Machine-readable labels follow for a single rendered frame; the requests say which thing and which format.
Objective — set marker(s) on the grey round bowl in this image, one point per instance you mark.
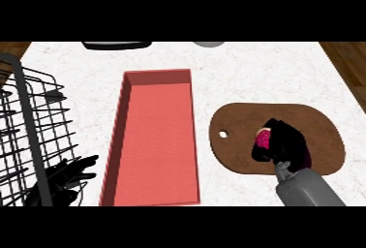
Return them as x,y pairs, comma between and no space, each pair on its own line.
208,44

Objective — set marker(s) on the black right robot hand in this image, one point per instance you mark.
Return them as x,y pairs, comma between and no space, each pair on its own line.
284,142

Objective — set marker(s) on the red cardboard box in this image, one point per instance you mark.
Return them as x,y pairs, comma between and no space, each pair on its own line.
156,142

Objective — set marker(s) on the brown wooden cutting board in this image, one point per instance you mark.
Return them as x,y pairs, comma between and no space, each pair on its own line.
237,142

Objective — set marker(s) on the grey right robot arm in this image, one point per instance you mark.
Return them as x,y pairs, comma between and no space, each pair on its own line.
307,189

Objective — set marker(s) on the black flat pan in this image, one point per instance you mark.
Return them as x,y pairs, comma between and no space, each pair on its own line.
116,45

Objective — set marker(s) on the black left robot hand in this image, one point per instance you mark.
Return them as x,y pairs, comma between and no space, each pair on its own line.
66,174

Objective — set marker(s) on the pink frosted cupcake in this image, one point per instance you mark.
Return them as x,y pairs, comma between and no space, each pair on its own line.
262,140

